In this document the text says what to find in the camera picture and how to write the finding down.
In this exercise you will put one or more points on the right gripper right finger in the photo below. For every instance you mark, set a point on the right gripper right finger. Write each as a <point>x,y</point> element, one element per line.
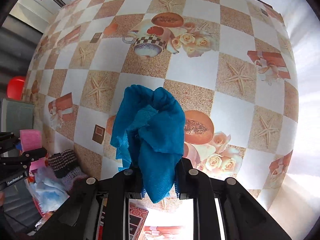
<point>193,184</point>

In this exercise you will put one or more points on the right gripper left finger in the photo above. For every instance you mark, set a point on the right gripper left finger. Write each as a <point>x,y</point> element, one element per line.
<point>118,191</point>

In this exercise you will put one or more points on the light blue fluffy item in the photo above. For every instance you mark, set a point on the light blue fluffy item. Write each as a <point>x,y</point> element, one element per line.
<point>47,190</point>

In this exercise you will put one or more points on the blue mesh cloth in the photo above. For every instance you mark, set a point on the blue mesh cloth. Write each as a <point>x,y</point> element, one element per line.
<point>148,131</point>

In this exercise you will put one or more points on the red orange carton box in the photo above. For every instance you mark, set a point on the red orange carton box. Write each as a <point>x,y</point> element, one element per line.
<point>137,218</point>

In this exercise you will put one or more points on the dark knitted sock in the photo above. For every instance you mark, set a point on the dark knitted sock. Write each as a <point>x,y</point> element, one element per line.
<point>65,165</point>

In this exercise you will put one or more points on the grey white storage box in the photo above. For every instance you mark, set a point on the grey white storage box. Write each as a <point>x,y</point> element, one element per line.
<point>16,116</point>

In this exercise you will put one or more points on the red plastic stool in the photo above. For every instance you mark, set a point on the red plastic stool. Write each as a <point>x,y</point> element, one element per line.
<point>15,87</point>

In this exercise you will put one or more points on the patterned vinyl tablecloth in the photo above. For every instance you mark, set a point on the patterned vinyl tablecloth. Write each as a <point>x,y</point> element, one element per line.
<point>229,64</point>

